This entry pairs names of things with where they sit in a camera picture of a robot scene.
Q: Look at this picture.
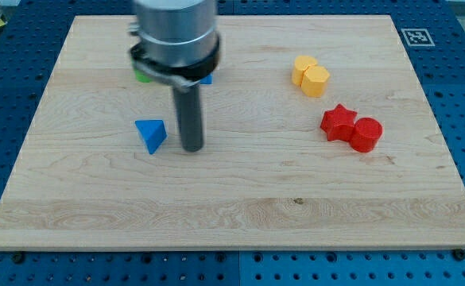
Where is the black clamp ring mount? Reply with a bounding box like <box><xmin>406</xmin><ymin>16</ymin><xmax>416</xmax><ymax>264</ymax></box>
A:
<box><xmin>128</xmin><ymin>22</ymin><xmax>220</xmax><ymax>91</ymax></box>

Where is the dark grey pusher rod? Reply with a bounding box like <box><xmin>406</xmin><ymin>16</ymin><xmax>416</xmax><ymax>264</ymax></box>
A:
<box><xmin>172</xmin><ymin>83</ymin><xmax>204</xmax><ymax>153</ymax></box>

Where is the blue triangle block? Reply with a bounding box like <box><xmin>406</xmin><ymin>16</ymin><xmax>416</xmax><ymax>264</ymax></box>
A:
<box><xmin>134</xmin><ymin>119</ymin><xmax>167</xmax><ymax>155</ymax></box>

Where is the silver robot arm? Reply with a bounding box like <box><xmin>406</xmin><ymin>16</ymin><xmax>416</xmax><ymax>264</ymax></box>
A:
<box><xmin>129</xmin><ymin>0</ymin><xmax>221</xmax><ymax>152</ymax></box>

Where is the blue block behind arm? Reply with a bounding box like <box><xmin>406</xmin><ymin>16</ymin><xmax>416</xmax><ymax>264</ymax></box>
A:
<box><xmin>200</xmin><ymin>74</ymin><xmax>213</xmax><ymax>85</ymax></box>

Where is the green block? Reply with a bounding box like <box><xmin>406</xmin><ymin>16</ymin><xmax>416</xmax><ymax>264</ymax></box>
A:
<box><xmin>132</xmin><ymin>60</ymin><xmax>152</xmax><ymax>83</ymax></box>

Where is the yellow heart block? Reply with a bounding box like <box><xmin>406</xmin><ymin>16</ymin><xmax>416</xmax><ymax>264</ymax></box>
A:
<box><xmin>291</xmin><ymin>55</ymin><xmax>318</xmax><ymax>87</ymax></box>

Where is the yellow hexagon block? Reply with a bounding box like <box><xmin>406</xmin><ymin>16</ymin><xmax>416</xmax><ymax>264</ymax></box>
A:
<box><xmin>300</xmin><ymin>66</ymin><xmax>330</xmax><ymax>98</ymax></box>

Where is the wooden board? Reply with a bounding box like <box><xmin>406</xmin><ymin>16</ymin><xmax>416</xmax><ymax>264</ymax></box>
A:
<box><xmin>0</xmin><ymin>15</ymin><xmax>465</xmax><ymax>252</ymax></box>

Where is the red star block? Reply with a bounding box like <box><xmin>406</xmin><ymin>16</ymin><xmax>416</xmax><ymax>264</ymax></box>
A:
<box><xmin>320</xmin><ymin>103</ymin><xmax>358</xmax><ymax>141</ymax></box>

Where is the red cylinder block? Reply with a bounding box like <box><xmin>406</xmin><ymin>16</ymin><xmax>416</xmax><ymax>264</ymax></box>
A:
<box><xmin>349</xmin><ymin>118</ymin><xmax>383</xmax><ymax>153</ymax></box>

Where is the black board stop screw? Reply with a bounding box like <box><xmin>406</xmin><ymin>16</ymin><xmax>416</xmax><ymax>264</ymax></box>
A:
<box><xmin>10</xmin><ymin>252</ymin><xmax>25</xmax><ymax>265</ymax></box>
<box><xmin>451</xmin><ymin>249</ymin><xmax>465</xmax><ymax>261</ymax></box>

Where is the fiducial marker tag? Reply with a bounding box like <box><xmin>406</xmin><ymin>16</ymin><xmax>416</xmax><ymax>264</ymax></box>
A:
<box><xmin>401</xmin><ymin>28</ymin><xmax>435</xmax><ymax>47</ymax></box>

